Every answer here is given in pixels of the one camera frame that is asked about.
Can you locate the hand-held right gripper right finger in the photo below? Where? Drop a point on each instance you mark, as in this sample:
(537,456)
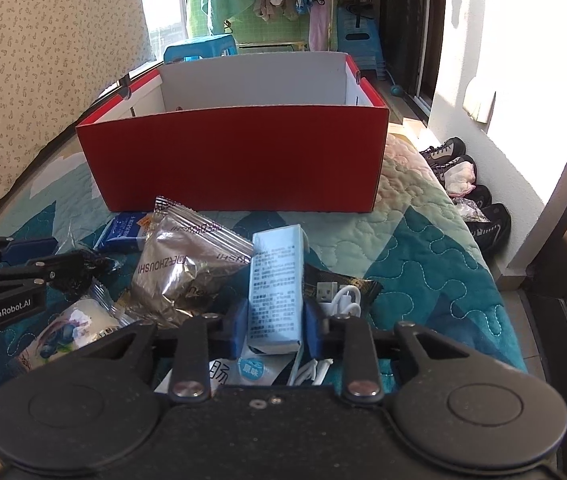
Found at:
(314,332)

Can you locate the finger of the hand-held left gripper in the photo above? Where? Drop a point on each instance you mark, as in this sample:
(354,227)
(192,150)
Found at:
(28,251)
(38,269)

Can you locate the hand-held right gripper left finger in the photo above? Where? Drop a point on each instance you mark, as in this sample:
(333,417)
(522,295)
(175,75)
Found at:
(236,327)

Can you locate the white sausage packet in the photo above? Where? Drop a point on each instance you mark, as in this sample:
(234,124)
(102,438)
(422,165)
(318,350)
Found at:
(243,371)

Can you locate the light blue drink carton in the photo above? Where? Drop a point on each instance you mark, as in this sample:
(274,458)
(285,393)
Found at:
(276,285)

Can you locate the dark candy wrapper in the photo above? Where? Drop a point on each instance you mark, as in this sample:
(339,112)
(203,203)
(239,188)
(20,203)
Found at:
(99,266)

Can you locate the white blueberry snack packet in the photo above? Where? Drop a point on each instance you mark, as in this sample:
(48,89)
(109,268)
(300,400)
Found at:
(78,325)

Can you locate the silver foil snack packet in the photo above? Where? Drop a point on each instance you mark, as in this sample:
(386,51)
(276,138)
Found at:
(188,270)

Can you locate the blue tissue pack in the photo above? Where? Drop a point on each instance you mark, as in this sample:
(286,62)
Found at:
(123,230)

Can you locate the red cardboard box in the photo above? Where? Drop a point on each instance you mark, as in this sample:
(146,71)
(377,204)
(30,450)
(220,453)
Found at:
(233,160)

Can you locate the teal patterned quilt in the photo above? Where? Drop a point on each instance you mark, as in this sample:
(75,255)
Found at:
(413,260)

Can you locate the beige patterned curtain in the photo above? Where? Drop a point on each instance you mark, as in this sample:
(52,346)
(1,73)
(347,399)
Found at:
(38,85)

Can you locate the grey laced shoe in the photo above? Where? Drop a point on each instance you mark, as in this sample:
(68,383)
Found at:
(458,165)
(446,150)

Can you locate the small blue round object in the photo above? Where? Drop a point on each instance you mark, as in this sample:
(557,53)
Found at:
(396,91)

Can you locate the blue plastic stool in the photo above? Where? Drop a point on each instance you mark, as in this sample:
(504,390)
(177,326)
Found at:
(198,49)

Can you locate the pale pink hanging cloth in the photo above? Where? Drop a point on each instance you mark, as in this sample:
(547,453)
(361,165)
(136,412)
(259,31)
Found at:
(318,27)

